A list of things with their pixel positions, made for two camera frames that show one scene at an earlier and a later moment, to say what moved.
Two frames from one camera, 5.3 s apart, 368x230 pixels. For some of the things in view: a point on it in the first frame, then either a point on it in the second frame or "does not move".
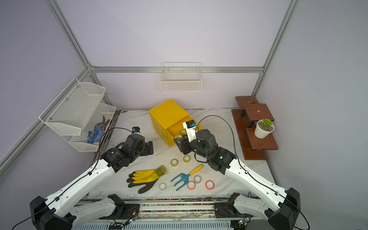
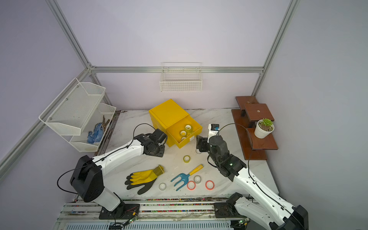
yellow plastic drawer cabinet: (166, 121) does not move
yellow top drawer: (177, 131) does not move
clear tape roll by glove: (162, 186) does not move
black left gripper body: (138, 154) → (158, 150)
